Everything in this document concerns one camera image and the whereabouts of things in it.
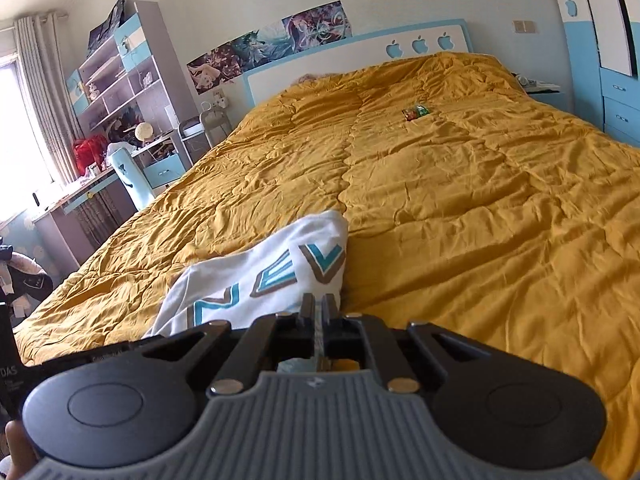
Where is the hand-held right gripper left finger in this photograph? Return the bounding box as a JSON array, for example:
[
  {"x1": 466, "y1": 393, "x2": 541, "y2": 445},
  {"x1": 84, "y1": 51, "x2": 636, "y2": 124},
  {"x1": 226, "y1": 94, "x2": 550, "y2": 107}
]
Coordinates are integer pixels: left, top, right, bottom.
[{"x1": 142, "y1": 293, "x2": 317, "y2": 395}]

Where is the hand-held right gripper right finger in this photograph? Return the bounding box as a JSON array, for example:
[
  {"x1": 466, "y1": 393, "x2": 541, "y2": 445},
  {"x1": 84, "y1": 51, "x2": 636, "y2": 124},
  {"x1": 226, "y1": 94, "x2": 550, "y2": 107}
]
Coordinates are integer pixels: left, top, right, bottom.
[{"x1": 322, "y1": 293, "x2": 494, "y2": 393}]

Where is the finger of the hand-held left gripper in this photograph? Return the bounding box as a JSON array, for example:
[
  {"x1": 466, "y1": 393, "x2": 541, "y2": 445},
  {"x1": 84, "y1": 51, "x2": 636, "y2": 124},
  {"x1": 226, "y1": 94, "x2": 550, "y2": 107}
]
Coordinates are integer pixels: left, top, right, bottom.
[{"x1": 127, "y1": 334, "x2": 169, "y2": 359}]

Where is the white printed t-shirt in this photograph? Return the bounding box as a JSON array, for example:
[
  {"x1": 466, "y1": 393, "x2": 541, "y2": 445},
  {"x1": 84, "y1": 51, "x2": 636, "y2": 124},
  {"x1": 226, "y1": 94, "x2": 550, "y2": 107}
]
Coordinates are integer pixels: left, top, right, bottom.
[{"x1": 142, "y1": 209, "x2": 362, "y2": 375}]

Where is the person's left hand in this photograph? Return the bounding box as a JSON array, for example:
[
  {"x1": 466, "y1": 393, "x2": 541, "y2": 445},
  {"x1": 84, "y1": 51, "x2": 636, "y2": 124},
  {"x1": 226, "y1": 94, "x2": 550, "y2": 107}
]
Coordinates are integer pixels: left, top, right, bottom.
[{"x1": 3, "y1": 419, "x2": 40, "y2": 480}]

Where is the dark and white plush toy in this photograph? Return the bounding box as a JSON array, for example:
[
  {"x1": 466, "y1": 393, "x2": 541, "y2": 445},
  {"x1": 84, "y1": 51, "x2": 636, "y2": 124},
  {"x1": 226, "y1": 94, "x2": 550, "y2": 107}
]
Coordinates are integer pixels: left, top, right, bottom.
[{"x1": 0, "y1": 242, "x2": 54, "y2": 322}]

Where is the white and blue desk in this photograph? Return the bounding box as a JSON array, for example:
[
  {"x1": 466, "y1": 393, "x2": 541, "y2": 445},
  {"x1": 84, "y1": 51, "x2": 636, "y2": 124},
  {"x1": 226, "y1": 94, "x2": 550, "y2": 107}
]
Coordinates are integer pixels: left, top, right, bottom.
[{"x1": 32, "y1": 127, "x2": 194, "y2": 267}]

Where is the light blue desk chair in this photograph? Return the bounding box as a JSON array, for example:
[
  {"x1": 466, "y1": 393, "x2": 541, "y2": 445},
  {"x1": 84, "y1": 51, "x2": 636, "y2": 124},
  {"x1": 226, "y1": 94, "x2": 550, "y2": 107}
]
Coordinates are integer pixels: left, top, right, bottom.
[{"x1": 107, "y1": 148, "x2": 156, "y2": 211}]

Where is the mustard yellow quilted blanket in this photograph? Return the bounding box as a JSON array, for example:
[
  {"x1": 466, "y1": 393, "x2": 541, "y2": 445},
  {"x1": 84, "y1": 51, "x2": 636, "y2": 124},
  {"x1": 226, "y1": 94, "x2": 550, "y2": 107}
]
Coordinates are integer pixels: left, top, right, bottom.
[{"x1": 14, "y1": 51, "x2": 640, "y2": 480}]

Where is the red plush toy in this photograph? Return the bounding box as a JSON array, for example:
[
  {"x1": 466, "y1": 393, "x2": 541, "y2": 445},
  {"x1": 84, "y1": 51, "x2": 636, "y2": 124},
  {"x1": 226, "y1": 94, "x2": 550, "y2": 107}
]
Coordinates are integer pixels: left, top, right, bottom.
[{"x1": 72, "y1": 135, "x2": 109, "y2": 176}]

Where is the window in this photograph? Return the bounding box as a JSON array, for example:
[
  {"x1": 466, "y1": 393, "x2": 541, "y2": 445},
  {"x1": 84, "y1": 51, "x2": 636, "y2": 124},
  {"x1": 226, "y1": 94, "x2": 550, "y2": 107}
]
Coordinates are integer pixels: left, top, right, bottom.
[{"x1": 0, "y1": 54, "x2": 54, "y2": 222}]

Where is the grey trolley cart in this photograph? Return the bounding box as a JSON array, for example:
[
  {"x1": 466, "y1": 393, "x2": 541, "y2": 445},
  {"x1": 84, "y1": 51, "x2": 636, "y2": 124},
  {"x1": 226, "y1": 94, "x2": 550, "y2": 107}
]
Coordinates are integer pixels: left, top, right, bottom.
[{"x1": 177, "y1": 108, "x2": 234, "y2": 159}]

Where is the fluffy beige pillow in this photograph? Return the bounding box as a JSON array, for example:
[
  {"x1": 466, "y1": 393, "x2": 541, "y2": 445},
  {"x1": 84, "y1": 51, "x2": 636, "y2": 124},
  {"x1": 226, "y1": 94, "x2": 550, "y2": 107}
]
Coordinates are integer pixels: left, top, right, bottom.
[{"x1": 293, "y1": 72, "x2": 341, "y2": 86}]

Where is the pale patterned curtain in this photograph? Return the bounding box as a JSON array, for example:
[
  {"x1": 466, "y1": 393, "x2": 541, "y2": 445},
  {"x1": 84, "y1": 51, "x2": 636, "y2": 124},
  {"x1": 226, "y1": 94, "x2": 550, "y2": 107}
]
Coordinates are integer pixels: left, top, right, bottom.
[{"x1": 12, "y1": 12, "x2": 84, "y2": 182}]

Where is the white and blue headboard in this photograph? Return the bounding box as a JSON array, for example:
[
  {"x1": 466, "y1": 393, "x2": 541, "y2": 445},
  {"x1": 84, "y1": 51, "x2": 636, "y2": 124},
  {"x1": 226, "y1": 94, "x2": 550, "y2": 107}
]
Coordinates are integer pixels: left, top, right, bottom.
[{"x1": 242, "y1": 18, "x2": 475, "y2": 109}]

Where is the white and blue shelf unit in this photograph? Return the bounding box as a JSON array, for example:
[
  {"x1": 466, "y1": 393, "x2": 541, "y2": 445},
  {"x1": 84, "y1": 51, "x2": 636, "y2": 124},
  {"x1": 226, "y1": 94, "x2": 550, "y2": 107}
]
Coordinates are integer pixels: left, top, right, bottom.
[{"x1": 65, "y1": 0, "x2": 194, "y2": 134}]

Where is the dark flat box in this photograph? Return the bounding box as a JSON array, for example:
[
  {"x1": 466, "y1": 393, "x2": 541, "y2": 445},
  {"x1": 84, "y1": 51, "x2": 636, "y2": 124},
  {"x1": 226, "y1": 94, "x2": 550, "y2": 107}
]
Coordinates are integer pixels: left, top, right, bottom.
[{"x1": 87, "y1": 0, "x2": 126, "y2": 57}]

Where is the white patterned cloth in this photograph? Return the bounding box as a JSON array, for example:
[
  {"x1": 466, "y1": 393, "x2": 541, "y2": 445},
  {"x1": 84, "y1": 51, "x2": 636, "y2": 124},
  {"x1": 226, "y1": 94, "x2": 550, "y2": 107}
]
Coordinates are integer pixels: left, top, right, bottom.
[{"x1": 514, "y1": 73, "x2": 564, "y2": 95}]

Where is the blue and white wardrobe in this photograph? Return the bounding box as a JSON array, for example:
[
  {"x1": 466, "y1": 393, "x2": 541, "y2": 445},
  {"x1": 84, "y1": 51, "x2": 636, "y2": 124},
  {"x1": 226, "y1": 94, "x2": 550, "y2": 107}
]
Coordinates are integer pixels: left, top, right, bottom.
[{"x1": 542, "y1": 0, "x2": 640, "y2": 149}]

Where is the anime wall poster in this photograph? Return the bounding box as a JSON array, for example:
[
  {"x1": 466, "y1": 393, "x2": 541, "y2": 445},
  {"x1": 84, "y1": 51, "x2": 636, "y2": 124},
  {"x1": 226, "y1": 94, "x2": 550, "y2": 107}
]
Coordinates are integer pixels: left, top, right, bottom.
[
  {"x1": 187, "y1": 42, "x2": 239, "y2": 96},
  {"x1": 281, "y1": 0, "x2": 350, "y2": 54},
  {"x1": 231, "y1": 22, "x2": 296, "y2": 69}
]

